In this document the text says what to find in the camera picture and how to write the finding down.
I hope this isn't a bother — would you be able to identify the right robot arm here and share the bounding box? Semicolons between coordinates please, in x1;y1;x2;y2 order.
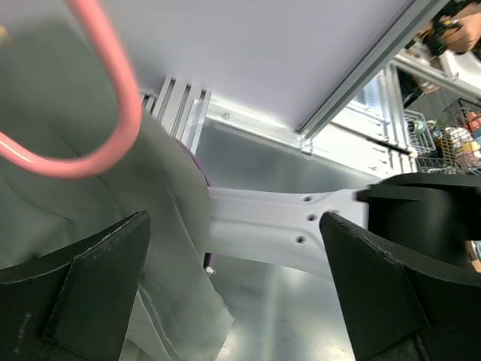
209;173;480;275

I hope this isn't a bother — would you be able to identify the grey pleated skirt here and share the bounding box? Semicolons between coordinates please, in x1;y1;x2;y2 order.
0;20;236;361

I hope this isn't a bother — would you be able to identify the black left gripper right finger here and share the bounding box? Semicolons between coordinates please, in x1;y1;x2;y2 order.
319;212;480;360

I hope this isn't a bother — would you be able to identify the wire basket with items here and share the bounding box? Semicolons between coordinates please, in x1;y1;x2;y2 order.
404;98;480;176

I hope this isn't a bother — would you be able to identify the pink wire hanger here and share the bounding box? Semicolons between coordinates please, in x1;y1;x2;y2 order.
1;1;142;180

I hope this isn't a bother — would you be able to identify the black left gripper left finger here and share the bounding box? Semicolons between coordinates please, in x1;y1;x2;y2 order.
1;211;150;360

